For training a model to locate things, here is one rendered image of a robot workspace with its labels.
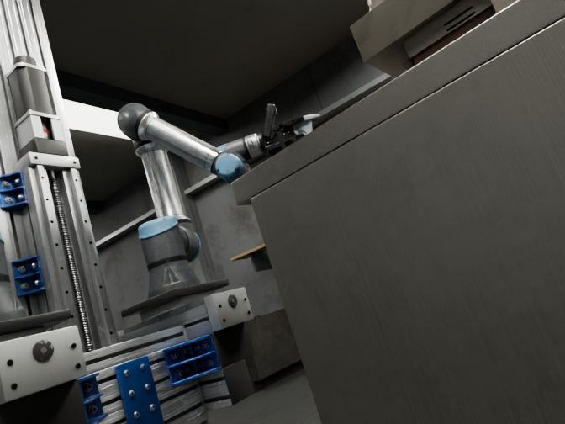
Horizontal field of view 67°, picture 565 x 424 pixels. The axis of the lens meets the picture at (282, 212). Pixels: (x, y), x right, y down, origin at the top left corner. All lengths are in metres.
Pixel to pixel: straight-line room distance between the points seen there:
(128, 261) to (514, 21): 7.08
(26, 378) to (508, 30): 0.81
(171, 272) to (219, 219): 4.71
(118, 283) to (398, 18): 7.19
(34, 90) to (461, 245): 1.18
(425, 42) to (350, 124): 0.15
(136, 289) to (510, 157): 6.96
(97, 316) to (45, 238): 0.23
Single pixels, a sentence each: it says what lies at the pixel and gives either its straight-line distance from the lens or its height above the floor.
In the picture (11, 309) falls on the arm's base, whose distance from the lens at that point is 0.97.
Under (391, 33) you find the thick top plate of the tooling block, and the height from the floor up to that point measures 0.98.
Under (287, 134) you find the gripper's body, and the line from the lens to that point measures 1.40.
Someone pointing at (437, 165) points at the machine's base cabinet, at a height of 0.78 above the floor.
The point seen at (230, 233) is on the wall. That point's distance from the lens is 5.82.
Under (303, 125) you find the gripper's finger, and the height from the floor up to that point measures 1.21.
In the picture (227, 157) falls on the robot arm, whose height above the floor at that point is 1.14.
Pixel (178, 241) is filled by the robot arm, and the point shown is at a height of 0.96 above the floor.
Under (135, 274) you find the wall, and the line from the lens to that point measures 7.25.
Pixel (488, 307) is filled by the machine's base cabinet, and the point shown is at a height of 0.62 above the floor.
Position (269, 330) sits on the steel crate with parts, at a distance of 4.52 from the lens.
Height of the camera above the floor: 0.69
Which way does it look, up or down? 12 degrees up
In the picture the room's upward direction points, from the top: 18 degrees counter-clockwise
